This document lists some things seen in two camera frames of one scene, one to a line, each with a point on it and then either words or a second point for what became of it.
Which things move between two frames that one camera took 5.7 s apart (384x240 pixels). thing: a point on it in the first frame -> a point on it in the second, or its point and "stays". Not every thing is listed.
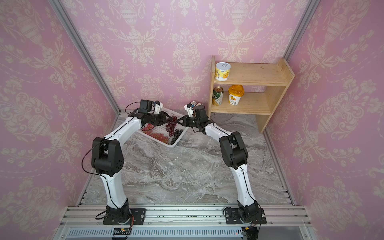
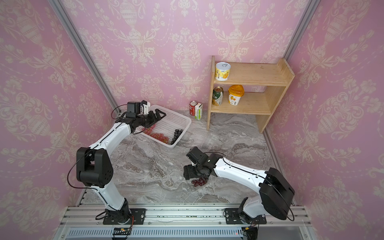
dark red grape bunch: x=172 y=123 -> x=200 y=182
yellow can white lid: x=222 y=71 stays
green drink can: x=217 y=95 stays
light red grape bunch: x=147 y=130 stays
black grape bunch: x=177 y=132 stays
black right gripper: x=186 y=123 -> x=188 y=172
